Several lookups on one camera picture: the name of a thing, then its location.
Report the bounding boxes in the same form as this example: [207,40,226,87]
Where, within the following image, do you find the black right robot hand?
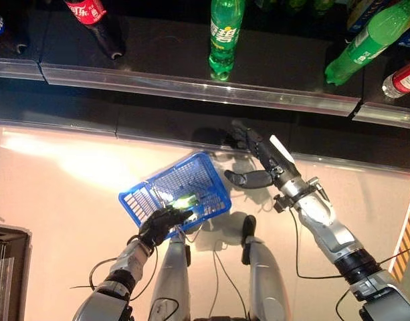
[223,126,302,190]

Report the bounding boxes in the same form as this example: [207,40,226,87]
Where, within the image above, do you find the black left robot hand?
[137,205,195,248]

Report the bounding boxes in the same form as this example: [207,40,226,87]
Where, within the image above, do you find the blue plastic shopping basket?
[118,150,232,240]

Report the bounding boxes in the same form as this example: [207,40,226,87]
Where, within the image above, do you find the green Sprite bottle yellow cap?
[208,0,246,82]

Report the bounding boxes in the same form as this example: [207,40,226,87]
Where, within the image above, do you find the Coca-Cola bottle red label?
[64,0,127,61]

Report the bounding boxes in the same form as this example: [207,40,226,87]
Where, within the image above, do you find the small green drink bottle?
[171,195,201,215]

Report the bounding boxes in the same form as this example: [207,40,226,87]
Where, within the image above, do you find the silver left robot leg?
[148,230,192,321]

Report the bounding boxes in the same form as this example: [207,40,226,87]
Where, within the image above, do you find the black right robot foot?
[241,215,258,240]

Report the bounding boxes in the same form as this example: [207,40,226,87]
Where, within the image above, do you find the water bottle red label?
[381,56,410,100]

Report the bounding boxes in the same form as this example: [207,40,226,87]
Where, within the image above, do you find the yellow black hazard strip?
[390,185,410,284]

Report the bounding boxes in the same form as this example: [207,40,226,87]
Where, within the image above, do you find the large green Sprite bottle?
[324,0,410,86]

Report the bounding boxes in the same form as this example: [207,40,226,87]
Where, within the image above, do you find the black display cabinet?
[0,222,33,321]

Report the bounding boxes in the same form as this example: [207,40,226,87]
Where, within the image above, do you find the black store shelf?
[0,0,410,175]

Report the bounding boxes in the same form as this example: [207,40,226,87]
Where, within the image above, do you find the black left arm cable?
[90,245,159,302]

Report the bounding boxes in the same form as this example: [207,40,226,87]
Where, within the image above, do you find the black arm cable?
[289,207,346,280]
[90,245,159,302]

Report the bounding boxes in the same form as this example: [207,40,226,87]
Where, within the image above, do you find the thin black leg cable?
[207,249,249,321]

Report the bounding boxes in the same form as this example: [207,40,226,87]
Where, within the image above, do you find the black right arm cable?
[289,207,346,280]

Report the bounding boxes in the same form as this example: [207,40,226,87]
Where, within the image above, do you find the clear shelf price rail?
[39,62,362,118]
[0,57,45,82]
[350,101,410,130]

